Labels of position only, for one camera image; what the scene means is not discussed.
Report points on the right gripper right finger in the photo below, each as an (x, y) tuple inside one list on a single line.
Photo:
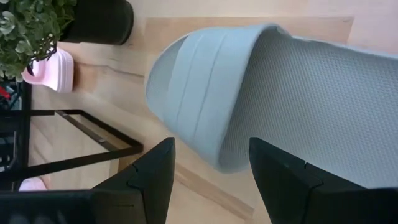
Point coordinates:
[(311, 199)]

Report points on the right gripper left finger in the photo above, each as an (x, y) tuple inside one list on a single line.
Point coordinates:
[(140, 193)]

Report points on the pink rubber slide sandal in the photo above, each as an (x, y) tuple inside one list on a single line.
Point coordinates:
[(31, 185), (56, 74)]

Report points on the grey rubber slide sandal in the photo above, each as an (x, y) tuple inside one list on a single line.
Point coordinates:
[(280, 93)]

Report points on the black-framed wooden shoe shelf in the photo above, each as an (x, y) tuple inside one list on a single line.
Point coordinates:
[(26, 133)]

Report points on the small green potted plant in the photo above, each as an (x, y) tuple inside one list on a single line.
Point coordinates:
[(31, 31)]

